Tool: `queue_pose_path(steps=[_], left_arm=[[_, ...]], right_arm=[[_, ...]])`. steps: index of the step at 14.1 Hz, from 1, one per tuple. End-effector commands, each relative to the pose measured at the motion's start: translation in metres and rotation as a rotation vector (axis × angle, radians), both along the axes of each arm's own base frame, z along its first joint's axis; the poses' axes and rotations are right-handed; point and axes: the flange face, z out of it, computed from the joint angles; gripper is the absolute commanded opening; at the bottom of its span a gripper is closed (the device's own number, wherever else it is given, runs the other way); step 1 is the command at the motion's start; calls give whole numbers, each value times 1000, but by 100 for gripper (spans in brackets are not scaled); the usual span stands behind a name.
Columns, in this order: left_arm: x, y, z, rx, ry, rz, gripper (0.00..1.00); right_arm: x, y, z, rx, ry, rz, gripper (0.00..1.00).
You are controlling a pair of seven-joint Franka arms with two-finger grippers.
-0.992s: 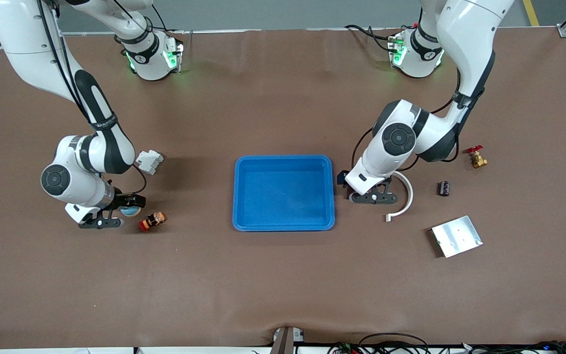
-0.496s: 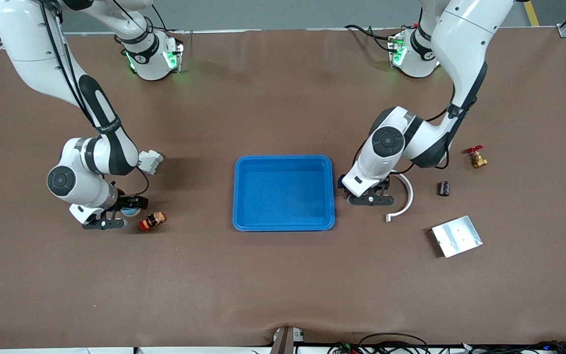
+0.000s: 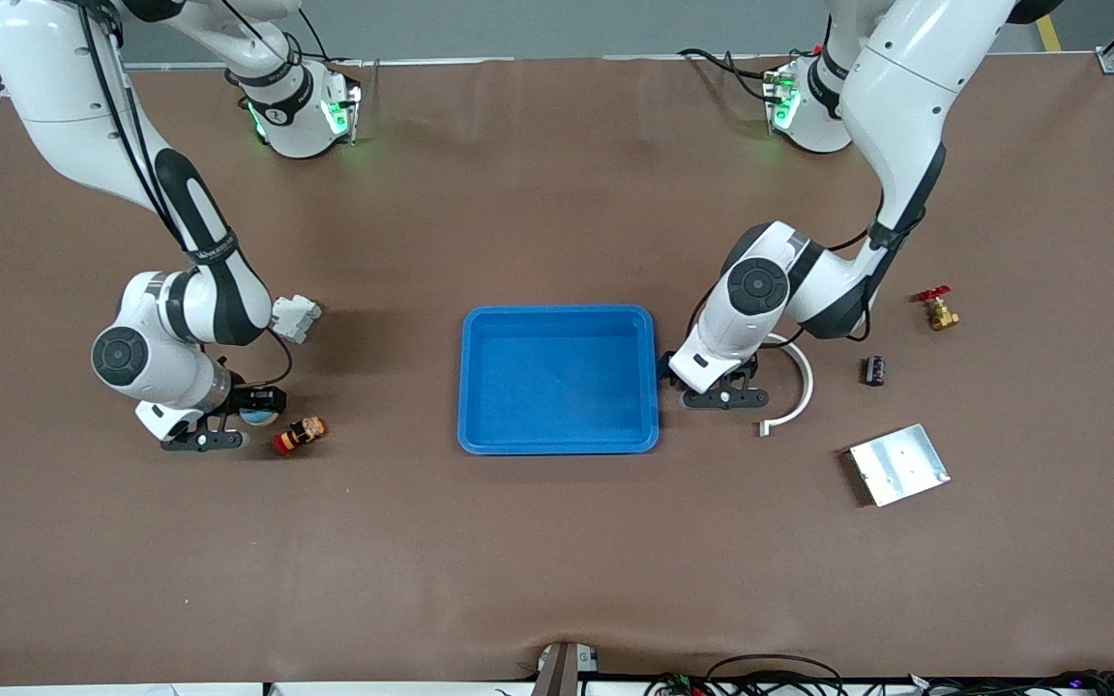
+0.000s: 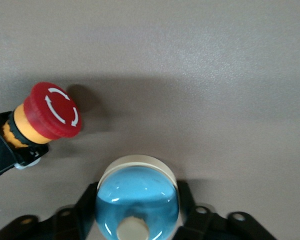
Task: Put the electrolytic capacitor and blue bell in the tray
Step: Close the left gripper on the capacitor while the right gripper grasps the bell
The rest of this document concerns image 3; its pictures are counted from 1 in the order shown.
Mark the blue plastic tray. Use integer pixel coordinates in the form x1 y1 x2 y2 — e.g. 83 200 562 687
457 305 661 456

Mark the red yellow emergency stop button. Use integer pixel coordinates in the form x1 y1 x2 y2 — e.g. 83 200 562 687
273 416 329 457

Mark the white circuit breaker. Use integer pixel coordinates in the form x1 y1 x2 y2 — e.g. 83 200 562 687
270 295 323 345

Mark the silver metal plate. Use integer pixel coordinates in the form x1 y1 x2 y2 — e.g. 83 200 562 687
847 422 953 508

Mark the white curved bracket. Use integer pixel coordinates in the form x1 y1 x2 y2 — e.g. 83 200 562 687
758 333 815 438

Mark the brass valve red handle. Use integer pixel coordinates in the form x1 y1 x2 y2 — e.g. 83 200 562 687
917 286 961 333

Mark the black looped cable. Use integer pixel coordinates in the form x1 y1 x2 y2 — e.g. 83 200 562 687
705 654 846 696

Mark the black base cable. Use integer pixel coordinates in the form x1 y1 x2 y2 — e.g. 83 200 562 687
678 46 773 102

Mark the camera mount post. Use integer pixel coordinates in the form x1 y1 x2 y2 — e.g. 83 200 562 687
531 642 601 696

